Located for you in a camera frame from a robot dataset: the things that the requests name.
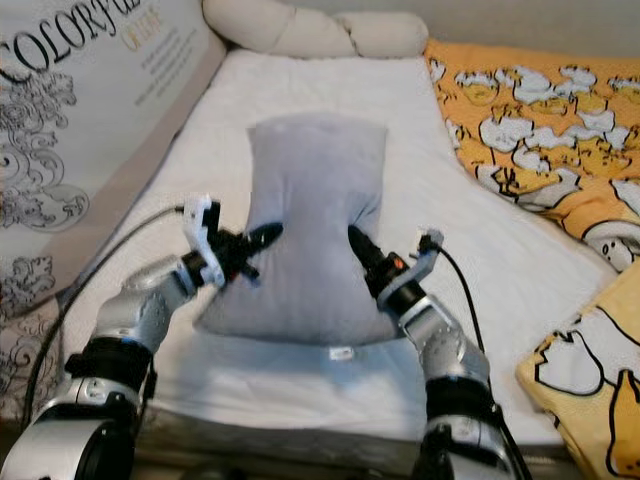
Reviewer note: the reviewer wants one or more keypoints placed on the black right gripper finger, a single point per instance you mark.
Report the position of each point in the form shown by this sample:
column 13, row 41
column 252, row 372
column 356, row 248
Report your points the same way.
column 365, row 250

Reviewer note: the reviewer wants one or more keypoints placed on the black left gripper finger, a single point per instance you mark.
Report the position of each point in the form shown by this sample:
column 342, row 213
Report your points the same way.
column 262, row 236
column 244, row 272

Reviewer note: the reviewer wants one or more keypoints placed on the grey pillow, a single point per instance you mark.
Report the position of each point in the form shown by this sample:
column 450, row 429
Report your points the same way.
column 315, row 200

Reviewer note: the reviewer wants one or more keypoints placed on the beige knotted bolster pillow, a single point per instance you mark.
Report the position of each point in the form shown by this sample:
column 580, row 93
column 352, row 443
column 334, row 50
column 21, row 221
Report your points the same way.
column 310, row 32

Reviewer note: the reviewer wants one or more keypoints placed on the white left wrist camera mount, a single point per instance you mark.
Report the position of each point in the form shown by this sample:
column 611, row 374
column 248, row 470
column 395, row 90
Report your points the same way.
column 200, row 222

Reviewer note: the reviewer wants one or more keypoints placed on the white quilted mattress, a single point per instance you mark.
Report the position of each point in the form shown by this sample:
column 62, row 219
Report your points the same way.
column 220, row 110

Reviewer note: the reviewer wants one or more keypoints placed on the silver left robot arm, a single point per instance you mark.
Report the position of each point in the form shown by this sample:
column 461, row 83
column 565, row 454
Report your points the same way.
column 145, row 305

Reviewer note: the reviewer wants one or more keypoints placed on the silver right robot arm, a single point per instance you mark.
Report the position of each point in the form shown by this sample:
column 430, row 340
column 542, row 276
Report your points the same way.
column 445, row 345

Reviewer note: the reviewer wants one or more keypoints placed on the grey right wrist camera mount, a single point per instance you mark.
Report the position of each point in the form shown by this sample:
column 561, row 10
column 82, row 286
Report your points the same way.
column 430, row 255

